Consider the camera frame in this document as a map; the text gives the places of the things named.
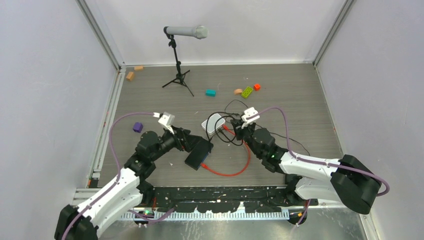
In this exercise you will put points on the tan wooden block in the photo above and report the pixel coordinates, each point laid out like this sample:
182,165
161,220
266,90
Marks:
130,76
138,68

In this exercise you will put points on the black microphone tripod stand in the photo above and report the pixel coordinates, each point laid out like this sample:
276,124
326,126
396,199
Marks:
179,77

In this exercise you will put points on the teal toy block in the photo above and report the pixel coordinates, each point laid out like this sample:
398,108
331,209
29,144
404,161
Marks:
210,92

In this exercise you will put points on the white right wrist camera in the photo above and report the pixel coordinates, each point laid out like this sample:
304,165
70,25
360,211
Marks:
249,116

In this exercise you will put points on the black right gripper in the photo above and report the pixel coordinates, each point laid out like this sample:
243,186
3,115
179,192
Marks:
239,130

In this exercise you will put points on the green lego brick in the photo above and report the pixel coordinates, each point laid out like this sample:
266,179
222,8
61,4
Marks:
247,92

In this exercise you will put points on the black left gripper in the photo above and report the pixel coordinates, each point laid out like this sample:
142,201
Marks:
189,141

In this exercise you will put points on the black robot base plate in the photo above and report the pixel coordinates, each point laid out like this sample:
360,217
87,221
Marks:
255,199

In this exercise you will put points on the black network switch blue ports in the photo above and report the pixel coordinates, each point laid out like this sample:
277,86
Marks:
199,153

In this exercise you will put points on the purple toy block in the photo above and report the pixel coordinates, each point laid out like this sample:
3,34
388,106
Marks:
137,127

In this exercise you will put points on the peach toy block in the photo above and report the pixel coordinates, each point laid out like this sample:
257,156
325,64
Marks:
238,91

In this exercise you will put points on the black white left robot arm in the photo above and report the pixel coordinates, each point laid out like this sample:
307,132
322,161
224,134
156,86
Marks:
128,189

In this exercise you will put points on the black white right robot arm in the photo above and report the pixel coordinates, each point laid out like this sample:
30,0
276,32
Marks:
345,180

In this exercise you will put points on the white router box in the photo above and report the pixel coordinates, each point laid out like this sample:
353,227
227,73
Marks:
213,124

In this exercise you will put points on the grey microphone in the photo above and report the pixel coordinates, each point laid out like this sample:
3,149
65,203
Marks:
199,32

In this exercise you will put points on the orange toy block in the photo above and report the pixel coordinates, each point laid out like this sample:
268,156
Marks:
256,87

